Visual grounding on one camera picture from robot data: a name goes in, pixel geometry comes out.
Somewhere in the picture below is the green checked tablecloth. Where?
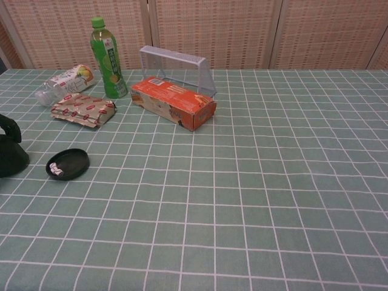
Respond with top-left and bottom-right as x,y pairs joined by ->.
0,69 -> 388,291

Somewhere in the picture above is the black round lid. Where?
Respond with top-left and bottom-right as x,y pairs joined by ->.
45,148 -> 90,181

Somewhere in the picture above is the green drink bottle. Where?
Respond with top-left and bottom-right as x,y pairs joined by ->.
90,17 -> 129,99

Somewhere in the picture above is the white mesh metal basket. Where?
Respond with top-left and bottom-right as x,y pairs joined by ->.
139,45 -> 217,98

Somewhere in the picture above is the orange cardboard box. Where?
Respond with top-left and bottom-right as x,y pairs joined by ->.
130,76 -> 218,132

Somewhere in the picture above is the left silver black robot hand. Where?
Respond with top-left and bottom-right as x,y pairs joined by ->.
0,113 -> 22,144

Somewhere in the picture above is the bamboo folding screen panel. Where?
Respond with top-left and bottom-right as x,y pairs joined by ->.
148,0 -> 284,70
0,0 -> 152,70
268,0 -> 388,70

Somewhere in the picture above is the silver red snack packet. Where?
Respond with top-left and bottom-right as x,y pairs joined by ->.
50,92 -> 118,130

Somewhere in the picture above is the black round object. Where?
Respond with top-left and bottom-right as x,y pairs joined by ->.
0,133 -> 30,179

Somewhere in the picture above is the clear bottle with white label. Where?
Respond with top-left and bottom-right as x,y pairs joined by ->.
35,64 -> 97,106

